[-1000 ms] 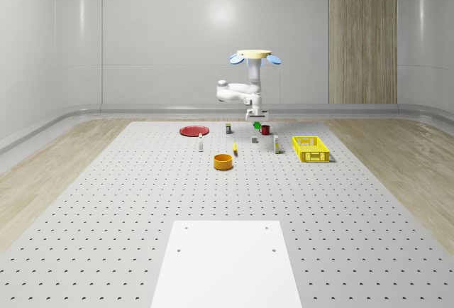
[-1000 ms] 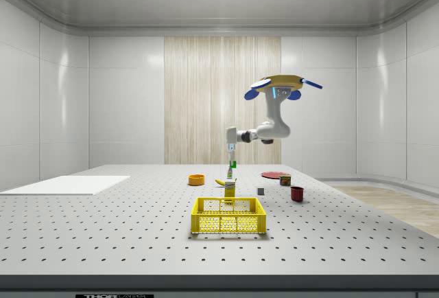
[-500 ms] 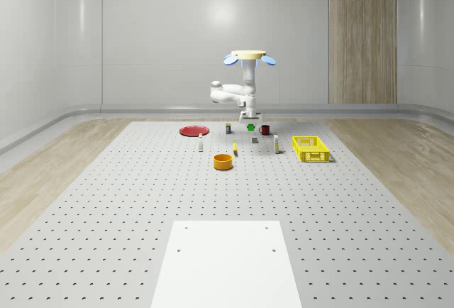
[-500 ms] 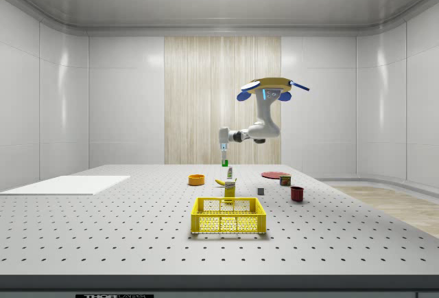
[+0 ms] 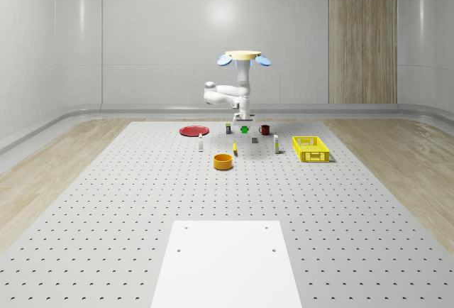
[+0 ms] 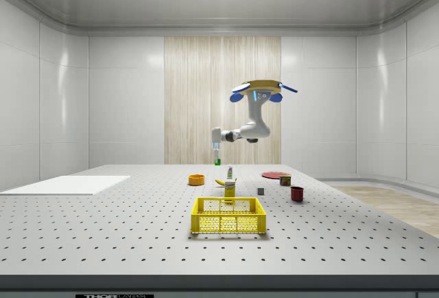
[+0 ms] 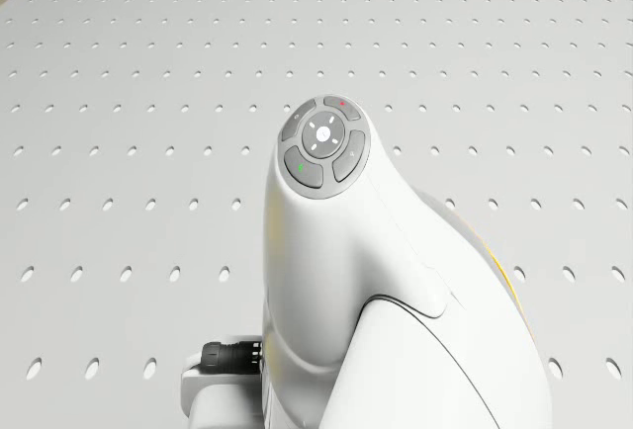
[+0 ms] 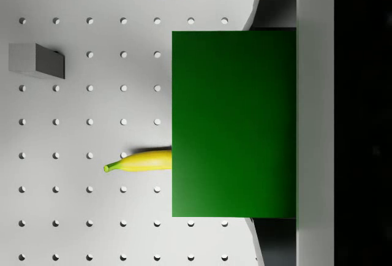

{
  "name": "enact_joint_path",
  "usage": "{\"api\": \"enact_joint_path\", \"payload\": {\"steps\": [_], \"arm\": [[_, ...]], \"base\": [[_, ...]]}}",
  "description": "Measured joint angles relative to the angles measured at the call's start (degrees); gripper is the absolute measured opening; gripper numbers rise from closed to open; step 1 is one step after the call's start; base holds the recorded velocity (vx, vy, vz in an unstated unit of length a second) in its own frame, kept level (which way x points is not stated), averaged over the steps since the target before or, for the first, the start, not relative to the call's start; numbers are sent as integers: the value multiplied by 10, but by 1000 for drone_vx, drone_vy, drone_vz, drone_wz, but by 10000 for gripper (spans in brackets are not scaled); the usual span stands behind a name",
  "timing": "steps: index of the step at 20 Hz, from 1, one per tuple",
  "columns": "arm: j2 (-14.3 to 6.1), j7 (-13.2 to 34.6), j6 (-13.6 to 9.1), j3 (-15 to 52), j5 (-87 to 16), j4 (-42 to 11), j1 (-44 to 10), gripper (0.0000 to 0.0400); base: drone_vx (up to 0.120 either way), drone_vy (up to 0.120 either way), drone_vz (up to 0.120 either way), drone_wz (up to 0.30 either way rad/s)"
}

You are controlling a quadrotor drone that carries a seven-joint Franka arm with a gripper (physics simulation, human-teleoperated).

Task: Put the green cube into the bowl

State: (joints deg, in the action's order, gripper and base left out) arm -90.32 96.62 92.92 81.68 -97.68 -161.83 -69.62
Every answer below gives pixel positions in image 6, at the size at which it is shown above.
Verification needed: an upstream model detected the yellow bowl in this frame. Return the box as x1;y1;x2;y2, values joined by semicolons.
187;173;206;187

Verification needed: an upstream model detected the red plate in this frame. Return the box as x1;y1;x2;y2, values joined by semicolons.
261;170;292;181

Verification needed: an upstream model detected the dark red mug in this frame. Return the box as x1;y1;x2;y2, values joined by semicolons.
289;185;305;203

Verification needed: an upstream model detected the yellow basket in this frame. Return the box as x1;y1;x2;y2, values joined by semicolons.
190;196;268;236

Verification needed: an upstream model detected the white board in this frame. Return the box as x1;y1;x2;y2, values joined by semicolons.
0;174;132;196

